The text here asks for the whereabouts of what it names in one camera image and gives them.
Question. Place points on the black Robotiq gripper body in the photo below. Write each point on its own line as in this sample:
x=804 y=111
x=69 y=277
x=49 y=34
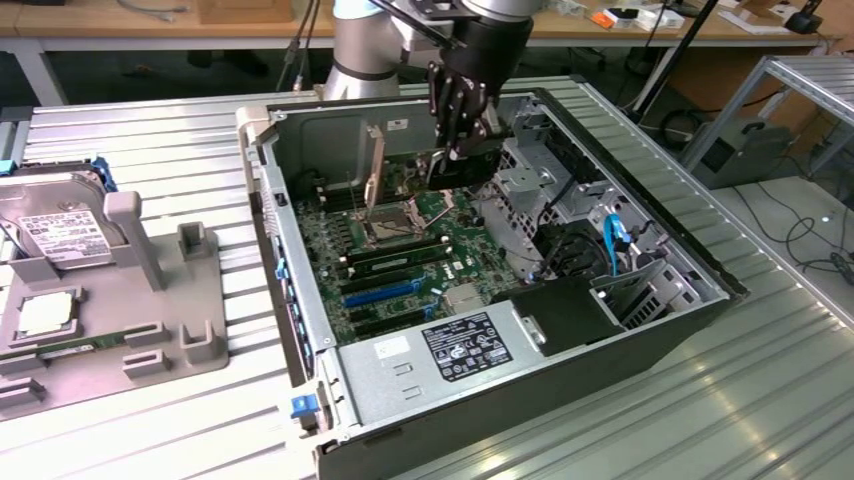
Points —
x=490 y=50

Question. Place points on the graphics card with metal bracket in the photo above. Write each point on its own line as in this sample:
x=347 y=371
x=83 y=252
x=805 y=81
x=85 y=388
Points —
x=461 y=174

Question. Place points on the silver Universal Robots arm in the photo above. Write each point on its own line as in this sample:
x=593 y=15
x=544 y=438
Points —
x=364 y=50

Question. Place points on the wooden desk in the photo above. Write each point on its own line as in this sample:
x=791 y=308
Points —
x=568 y=30

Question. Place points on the silver disk bay cage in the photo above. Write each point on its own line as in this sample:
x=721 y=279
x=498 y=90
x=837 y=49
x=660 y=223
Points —
x=534 y=185

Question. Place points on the metal socket cover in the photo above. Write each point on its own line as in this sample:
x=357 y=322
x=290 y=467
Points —
x=437 y=205

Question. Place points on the orange and white box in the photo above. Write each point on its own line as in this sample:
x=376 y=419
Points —
x=604 y=17

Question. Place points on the thin metal locking lever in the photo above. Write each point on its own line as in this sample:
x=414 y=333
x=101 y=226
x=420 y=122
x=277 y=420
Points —
x=354 y=192

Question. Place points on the green motherboard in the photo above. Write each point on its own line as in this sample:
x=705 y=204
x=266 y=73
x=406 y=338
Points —
x=461 y=240

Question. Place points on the CPU socket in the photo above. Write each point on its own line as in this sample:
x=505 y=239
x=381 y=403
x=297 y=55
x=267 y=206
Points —
x=388 y=225

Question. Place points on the white flat box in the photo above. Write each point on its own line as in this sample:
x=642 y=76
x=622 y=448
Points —
x=661 y=19

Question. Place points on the black labelled RAM stick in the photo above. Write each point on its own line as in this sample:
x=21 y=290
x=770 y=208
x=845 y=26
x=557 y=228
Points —
x=397 y=259

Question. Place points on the black tripod pole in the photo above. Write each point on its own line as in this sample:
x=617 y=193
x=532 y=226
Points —
x=688 y=35

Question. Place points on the silver chipset heatsink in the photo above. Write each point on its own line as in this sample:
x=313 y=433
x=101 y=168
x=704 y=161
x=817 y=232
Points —
x=464 y=296

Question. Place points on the black expansion slot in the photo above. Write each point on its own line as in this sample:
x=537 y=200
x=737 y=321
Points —
x=381 y=283
x=388 y=316
x=394 y=327

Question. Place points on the blue expansion slot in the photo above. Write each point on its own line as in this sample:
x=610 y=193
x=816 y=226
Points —
x=388 y=294

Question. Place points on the white paper sheets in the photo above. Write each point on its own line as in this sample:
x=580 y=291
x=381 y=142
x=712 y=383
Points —
x=754 y=22

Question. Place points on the small brown box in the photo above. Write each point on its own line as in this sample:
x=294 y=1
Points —
x=768 y=6

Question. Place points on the grey perforated disk bay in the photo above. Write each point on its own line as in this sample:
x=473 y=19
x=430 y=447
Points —
x=661 y=295

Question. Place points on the blue card retention clips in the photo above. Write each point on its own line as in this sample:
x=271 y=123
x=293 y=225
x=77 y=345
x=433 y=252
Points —
x=294 y=300

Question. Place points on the small black speaker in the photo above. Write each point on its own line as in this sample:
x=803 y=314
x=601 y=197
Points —
x=804 y=22

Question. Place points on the silver power supply unit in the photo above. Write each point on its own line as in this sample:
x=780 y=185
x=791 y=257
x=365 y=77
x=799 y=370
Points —
x=401 y=380

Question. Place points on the blue disk caddy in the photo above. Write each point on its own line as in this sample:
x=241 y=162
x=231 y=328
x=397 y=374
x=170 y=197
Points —
x=101 y=172

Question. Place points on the grey plastic parts rack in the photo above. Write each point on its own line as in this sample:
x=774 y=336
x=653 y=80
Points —
x=161 y=310

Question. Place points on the open black PC case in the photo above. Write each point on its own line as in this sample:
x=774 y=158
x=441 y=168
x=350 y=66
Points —
x=534 y=425

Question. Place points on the blue case latch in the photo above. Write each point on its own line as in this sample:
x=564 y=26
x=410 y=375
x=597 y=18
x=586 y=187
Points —
x=303 y=406

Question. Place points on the silver hard disk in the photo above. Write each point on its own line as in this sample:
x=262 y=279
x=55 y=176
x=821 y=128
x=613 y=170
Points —
x=54 y=230

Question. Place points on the green RAM stick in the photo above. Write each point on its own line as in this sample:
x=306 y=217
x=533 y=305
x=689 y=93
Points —
x=94 y=344

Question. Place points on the silver CPU chip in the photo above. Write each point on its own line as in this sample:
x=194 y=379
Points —
x=43 y=316

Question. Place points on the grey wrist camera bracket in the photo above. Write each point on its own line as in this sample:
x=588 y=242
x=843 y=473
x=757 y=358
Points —
x=428 y=40

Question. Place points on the black chassis intrusion switch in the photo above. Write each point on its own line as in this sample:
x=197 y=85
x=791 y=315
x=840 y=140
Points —
x=281 y=199

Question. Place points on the aluminium profile frame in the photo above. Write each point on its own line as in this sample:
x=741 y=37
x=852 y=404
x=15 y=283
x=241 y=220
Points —
x=817 y=87

